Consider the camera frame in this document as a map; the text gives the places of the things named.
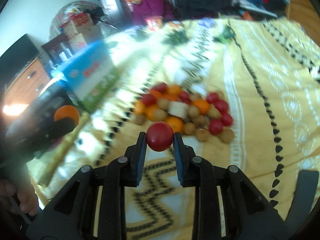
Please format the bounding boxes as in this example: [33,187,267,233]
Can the small orange tangerine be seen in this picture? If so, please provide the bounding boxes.
[54,105,80,126]

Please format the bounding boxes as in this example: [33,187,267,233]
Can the red cherry tomato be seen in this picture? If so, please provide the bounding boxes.
[146,121,174,152]

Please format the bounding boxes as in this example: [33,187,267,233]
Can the person's left hand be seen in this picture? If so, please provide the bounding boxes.
[1,178,39,217]

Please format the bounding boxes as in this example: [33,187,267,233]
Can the black shaver gift box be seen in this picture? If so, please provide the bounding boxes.
[4,83,81,156]

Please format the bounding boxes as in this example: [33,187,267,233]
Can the wooden dresser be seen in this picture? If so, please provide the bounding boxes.
[4,57,50,106]

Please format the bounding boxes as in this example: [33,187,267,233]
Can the large orange at front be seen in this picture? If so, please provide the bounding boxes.
[165,116,184,134]

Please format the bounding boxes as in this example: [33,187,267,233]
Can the white yam chunk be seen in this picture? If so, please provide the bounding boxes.
[168,101,189,119]

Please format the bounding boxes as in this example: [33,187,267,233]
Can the blue and green carton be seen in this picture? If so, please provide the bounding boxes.
[50,40,120,114]

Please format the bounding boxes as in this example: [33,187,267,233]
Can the black television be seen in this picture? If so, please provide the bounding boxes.
[0,34,40,87]

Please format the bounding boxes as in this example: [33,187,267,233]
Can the stacked cardboard boxes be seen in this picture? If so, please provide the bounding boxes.
[60,12,103,53]

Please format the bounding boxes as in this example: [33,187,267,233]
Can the black tray edge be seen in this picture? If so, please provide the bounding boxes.
[285,170,319,234]

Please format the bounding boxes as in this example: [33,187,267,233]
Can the yellow patterned bed blanket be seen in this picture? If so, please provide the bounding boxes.
[27,17,320,240]

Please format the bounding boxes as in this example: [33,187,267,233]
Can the red snack bag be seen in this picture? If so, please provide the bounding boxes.
[145,16,163,31]

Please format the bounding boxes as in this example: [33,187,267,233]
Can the seated person in purple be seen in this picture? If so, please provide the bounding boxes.
[125,0,175,25]

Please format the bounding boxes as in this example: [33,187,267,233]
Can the wooden headboard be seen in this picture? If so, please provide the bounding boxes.
[285,0,319,45]

